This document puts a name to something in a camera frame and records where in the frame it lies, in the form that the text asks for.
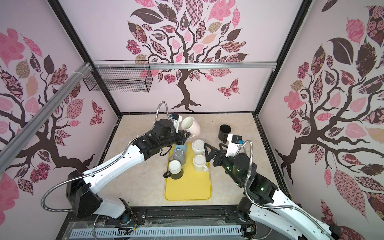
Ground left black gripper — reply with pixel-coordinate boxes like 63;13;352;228
159;129;190;148

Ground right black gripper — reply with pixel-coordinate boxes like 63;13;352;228
204;141;245;187

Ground pale pink mug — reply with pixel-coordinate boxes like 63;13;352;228
182;117;201;138

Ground black mug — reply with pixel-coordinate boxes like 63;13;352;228
218;125;232;144

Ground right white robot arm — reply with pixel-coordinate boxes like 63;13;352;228
204;140;341;240

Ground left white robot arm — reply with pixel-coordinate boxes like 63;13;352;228
66;119;191;219

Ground light blue mug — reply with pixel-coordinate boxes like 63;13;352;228
174;144;188;153

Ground grey mug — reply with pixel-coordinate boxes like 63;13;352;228
169;149;187;166

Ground white ribbed-bottom mug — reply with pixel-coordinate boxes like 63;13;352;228
191;139;205;155

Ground cream white mug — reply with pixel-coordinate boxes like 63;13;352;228
193;154;209;173

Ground dark green white-bottom mug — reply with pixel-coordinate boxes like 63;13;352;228
163;160;184;180

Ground yellow tray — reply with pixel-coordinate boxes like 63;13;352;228
164;143;212;201

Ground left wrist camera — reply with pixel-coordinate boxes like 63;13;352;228
170;114;183;133

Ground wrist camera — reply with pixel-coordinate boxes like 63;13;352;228
170;114;183;133
226;134;244;158

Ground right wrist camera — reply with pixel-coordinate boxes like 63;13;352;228
226;134;244;158

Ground left metal cable conduit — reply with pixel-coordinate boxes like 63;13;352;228
40;101;170;213

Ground black base frame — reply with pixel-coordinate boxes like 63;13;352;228
57;205;261;240

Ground back aluminium rail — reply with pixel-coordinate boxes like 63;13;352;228
94;62;277;70

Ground aluminium rail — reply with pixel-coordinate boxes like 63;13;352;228
94;62;277;70
1;63;92;173

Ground black wire basket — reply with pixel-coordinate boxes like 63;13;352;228
83;60;154;93

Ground white slotted cable duct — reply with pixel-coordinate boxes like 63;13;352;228
69;226;243;240

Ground left aluminium rail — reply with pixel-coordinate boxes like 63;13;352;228
1;63;92;173

